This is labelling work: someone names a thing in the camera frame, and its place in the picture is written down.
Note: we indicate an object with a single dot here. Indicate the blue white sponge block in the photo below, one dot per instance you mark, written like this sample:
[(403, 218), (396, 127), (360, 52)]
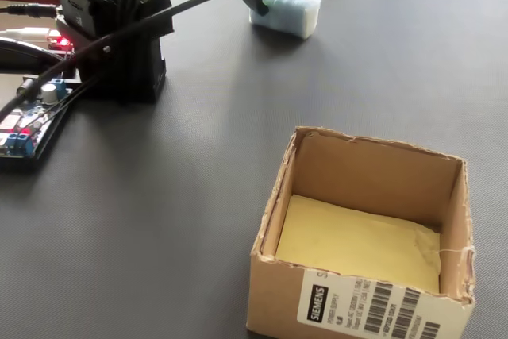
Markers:
[(289, 13)]

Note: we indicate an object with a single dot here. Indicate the black robot arm with base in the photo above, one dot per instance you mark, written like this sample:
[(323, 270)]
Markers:
[(131, 57)]

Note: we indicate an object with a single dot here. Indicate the yellow sheet box liner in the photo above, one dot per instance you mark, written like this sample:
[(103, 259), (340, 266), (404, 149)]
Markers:
[(349, 243)]

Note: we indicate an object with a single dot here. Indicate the open cardboard box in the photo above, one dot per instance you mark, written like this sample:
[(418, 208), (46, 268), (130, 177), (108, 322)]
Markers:
[(278, 299)]

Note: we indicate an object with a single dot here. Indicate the small board with red LED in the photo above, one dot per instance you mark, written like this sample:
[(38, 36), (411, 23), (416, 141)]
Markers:
[(59, 42)]

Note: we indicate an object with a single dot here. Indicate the black barrel power plug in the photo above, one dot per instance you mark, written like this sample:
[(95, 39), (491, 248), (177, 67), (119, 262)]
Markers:
[(28, 10)]

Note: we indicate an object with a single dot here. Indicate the black curved glossy plate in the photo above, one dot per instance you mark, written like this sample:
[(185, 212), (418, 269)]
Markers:
[(24, 51)]

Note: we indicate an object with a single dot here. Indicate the black textured table mat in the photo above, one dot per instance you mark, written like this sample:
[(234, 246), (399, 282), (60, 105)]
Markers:
[(158, 216)]

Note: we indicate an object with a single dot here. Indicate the blue controller circuit board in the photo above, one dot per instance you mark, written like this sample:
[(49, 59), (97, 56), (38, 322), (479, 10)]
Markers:
[(24, 116)]

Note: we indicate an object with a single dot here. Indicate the electronics circuit board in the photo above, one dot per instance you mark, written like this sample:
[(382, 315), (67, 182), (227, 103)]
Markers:
[(16, 164)]

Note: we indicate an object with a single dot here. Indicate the white Siemens barcode label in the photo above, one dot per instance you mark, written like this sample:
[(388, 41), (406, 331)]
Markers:
[(337, 307)]

